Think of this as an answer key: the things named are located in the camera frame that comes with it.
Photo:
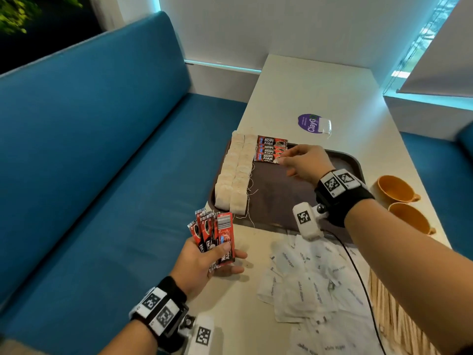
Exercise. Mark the person's left forearm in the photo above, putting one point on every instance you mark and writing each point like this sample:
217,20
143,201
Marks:
129,340

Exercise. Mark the person's left thumb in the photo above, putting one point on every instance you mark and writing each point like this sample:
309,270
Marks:
217,250

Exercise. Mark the person's left hand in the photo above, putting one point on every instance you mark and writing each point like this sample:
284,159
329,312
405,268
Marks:
186,266

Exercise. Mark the person's right forearm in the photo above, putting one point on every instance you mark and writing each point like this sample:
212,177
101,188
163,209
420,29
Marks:
410,262

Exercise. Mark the dark brown serving tray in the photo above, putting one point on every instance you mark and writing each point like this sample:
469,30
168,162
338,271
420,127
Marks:
275,194

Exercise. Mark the green plant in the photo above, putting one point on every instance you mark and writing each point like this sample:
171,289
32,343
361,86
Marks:
16,12

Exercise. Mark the pile of white sugar packets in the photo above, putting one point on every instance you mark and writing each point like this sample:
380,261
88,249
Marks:
310,292

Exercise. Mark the orange ceramic cup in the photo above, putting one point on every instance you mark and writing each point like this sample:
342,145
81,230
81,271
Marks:
393,188
410,218

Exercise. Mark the rows of white tea bags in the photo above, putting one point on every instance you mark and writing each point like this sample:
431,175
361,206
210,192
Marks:
234,173

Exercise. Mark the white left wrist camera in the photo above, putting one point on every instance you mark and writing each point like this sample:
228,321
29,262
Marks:
201,334

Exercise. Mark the clear plastic piece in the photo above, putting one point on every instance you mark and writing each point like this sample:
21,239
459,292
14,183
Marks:
325,126

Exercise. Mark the person's right thumb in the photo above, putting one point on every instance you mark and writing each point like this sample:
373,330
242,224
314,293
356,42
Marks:
291,172

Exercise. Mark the black wristband with markers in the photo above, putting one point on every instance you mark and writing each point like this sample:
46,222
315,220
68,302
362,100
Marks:
162,310
342,197

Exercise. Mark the pile of wooden stir sticks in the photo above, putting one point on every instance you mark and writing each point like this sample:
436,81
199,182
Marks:
395,321

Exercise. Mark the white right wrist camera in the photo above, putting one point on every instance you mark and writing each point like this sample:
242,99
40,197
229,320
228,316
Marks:
306,219

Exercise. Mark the black right wristband with markers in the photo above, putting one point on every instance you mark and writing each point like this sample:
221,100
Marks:
342,197

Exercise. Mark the long blue sofa bench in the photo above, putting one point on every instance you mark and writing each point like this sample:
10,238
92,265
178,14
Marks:
92,162

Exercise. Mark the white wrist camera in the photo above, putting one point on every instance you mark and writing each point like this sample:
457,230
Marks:
306,219
201,334

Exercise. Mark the red black coffee sachet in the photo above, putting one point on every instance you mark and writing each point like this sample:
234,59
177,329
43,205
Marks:
202,223
211,229
194,232
266,157
269,150
271,141
224,234

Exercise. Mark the purple round sticker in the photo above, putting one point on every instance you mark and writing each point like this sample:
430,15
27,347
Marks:
308,123

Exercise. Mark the person's left middle finger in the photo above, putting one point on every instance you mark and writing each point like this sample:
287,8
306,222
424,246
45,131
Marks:
231,271

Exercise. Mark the person's right hand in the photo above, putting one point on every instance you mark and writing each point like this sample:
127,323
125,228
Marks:
310,162

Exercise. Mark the black left wristband with markers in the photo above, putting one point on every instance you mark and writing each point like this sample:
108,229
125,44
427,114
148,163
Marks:
162,310

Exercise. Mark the white roller blind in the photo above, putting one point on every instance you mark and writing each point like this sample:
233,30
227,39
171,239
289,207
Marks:
443,59

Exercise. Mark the short blue sofa bench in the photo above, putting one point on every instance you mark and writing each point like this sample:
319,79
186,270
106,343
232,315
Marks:
439,181

